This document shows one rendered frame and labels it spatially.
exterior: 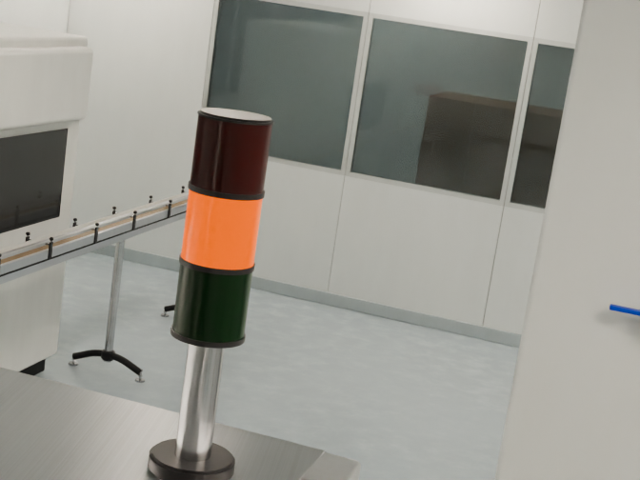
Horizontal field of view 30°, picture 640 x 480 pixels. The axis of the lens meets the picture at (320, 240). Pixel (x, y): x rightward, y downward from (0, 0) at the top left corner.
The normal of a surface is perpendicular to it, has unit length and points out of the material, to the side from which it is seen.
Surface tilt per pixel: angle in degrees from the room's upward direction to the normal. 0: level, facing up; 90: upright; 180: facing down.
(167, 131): 90
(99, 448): 0
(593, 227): 90
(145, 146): 90
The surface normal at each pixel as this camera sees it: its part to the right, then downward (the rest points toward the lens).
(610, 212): -0.30, 0.16
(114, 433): 0.14, -0.97
